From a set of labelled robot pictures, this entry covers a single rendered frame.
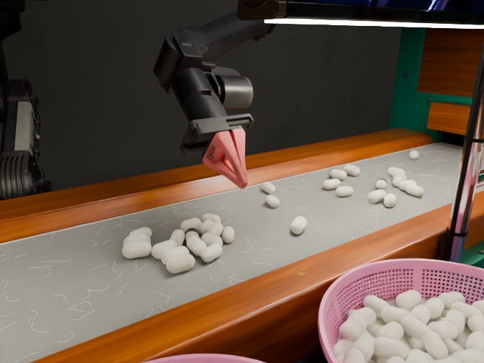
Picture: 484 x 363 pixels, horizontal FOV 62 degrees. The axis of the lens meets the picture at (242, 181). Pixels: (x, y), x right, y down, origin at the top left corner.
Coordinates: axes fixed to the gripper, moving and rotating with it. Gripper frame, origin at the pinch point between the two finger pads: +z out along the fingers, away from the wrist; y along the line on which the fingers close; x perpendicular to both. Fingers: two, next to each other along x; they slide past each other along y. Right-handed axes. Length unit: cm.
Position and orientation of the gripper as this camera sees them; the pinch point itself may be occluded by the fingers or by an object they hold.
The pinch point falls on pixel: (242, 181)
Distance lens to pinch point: 55.5
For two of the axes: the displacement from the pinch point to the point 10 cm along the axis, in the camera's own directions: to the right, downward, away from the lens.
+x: -3.6, 5.6, 7.5
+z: 4.4, 8.1, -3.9
